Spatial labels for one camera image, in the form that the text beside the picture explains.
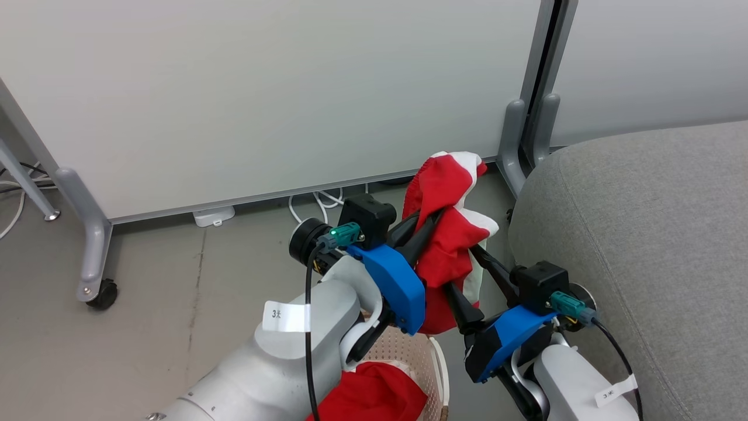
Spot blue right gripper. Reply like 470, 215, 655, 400
443, 242, 560, 384

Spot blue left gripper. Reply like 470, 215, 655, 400
347, 208, 446, 337

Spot red and white garment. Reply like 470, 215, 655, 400
401, 150, 501, 336

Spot plain red garment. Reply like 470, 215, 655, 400
306, 361, 431, 421

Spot cream perforated laundry basket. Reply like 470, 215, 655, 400
345, 326, 451, 421

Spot grey partition foot beside sofa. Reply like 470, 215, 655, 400
497, 98, 531, 227

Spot white power adapter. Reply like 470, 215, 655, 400
192, 205, 236, 228

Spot wide white partition panel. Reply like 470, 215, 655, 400
0, 0, 556, 226

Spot narrow white partition panel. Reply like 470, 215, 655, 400
549, 0, 748, 148

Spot grey partition foot with caster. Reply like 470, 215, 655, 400
55, 167, 119, 311

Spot grey slanted metal leg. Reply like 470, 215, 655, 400
0, 137, 61, 222

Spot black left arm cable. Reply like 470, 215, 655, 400
304, 246, 323, 421

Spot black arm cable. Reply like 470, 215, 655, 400
304, 246, 323, 421
590, 319, 645, 421

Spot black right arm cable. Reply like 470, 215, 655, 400
590, 319, 645, 421

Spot black floor cables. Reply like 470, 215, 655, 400
0, 160, 58, 195

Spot thin white floor cable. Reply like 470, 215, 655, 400
0, 173, 29, 241

